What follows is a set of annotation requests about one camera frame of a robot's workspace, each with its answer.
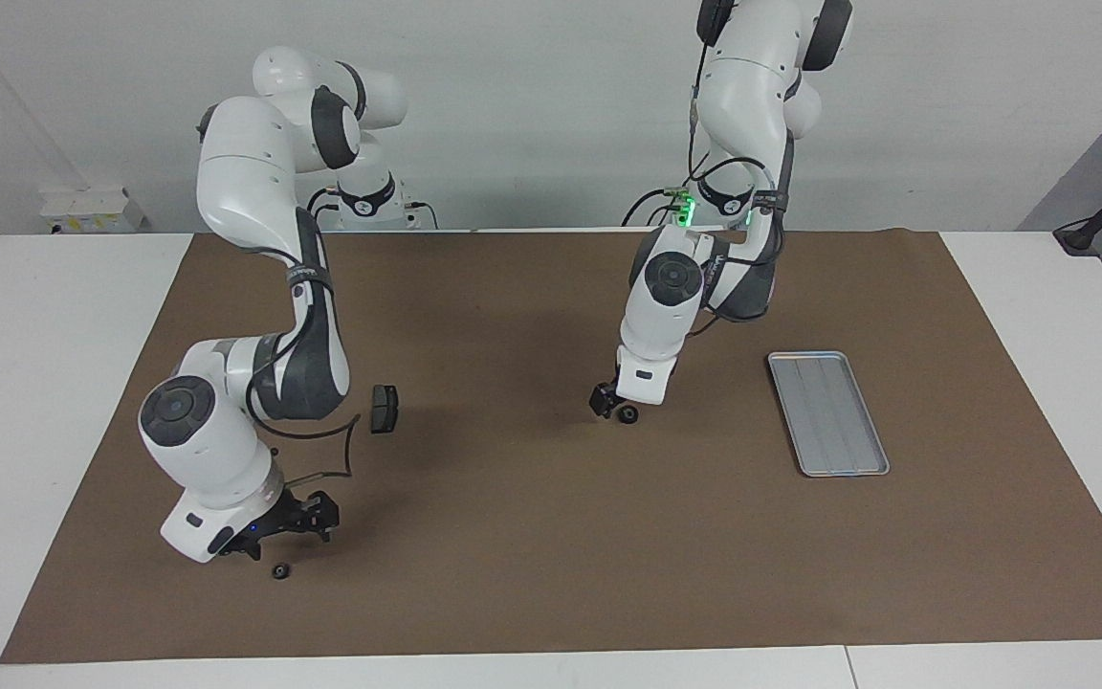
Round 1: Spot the silver metal tray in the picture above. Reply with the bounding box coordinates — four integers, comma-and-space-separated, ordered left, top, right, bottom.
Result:
767, 350, 891, 478

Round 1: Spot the rectangular dark grey brake pad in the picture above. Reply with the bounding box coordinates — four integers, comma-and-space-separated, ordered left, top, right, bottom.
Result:
370, 384, 401, 434

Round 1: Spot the brown table mat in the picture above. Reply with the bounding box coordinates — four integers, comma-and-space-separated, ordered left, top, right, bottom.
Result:
0, 230, 1102, 665

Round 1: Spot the white power strip box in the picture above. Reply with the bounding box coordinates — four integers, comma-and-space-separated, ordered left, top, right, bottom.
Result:
39, 187, 145, 234

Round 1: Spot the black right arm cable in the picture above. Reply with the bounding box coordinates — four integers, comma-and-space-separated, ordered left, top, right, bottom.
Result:
269, 413, 362, 487

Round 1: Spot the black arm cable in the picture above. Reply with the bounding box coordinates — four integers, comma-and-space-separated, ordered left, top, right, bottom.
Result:
269, 413, 362, 487
688, 38, 791, 338

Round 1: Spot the black base cable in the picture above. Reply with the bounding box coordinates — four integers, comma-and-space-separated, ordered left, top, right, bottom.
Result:
621, 187, 678, 229
306, 188, 342, 233

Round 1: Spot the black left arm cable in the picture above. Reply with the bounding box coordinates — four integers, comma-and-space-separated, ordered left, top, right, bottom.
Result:
688, 38, 791, 338

